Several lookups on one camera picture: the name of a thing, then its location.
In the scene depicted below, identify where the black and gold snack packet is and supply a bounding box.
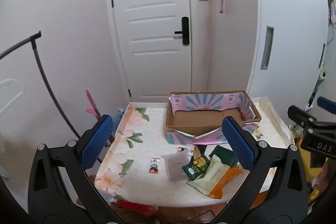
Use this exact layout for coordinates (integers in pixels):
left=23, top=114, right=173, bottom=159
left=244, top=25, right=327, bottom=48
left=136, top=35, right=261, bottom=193
left=193, top=145, right=206, bottom=159

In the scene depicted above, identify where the floral tablecloth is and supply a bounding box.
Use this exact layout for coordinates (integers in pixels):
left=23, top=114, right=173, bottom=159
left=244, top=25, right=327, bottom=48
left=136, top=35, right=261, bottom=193
left=94, top=102, right=296, bottom=207

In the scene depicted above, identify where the cardboard box with pink print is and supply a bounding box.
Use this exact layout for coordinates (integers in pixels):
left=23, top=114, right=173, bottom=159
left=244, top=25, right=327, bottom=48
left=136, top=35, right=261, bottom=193
left=165, top=90, right=262, bottom=146

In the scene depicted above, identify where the yellow bag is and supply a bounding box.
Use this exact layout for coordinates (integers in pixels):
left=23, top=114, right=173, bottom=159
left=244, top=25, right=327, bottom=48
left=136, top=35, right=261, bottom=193
left=295, top=144, right=336, bottom=203

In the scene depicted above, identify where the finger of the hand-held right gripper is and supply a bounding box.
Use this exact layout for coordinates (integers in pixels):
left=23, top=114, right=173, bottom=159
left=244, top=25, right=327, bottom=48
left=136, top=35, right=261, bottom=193
left=316, top=96, right=336, bottom=111
left=287, top=105, right=321, bottom=130

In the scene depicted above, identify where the dark green snack packet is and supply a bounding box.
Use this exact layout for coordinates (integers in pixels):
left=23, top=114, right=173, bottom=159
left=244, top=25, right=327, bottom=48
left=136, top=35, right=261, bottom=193
left=209, top=145, right=239, bottom=167

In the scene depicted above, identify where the red packaging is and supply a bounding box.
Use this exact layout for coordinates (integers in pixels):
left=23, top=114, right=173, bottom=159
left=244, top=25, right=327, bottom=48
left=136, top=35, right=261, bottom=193
left=112, top=200, right=159, bottom=218

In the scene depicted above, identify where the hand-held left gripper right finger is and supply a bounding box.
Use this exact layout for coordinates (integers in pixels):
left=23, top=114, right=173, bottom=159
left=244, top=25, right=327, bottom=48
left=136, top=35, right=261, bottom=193
left=222, top=116, right=309, bottom=224

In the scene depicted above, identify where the cream and orange snack packet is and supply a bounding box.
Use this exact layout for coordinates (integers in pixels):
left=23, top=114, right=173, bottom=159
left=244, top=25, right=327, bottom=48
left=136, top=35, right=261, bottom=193
left=186, top=154, right=243, bottom=199

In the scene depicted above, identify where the pink stick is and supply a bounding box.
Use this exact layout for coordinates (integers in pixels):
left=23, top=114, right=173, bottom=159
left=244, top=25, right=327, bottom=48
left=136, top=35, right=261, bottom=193
left=85, top=90, right=102, bottom=120

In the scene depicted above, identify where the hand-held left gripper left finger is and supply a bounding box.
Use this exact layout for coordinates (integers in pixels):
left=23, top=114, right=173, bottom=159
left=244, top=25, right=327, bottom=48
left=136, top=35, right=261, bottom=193
left=28, top=114, right=124, bottom=224

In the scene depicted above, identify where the grey-pink snack packet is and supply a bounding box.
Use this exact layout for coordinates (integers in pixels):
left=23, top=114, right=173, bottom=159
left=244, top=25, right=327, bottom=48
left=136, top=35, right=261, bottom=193
left=161, top=152, right=189, bottom=182

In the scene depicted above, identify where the white wardrobe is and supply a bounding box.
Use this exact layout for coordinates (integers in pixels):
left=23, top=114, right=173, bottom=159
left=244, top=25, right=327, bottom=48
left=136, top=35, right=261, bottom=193
left=248, top=0, right=330, bottom=110

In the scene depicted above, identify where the black door lock handle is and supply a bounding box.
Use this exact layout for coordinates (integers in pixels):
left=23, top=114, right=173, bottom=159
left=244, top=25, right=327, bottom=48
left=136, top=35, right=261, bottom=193
left=175, top=17, right=189, bottom=45

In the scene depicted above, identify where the white door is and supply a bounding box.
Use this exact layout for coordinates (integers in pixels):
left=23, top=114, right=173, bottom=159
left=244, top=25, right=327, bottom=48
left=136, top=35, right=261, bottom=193
left=105, top=0, right=195, bottom=102

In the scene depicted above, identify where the black clothes rack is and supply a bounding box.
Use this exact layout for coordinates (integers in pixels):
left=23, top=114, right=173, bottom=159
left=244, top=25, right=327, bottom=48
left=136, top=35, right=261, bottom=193
left=0, top=31, right=80, bottom=140

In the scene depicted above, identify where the green and yellow snack packet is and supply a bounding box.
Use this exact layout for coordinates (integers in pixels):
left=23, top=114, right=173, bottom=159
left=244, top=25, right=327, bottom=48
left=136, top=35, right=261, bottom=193
left=182, top=154, right=210, bottom=180

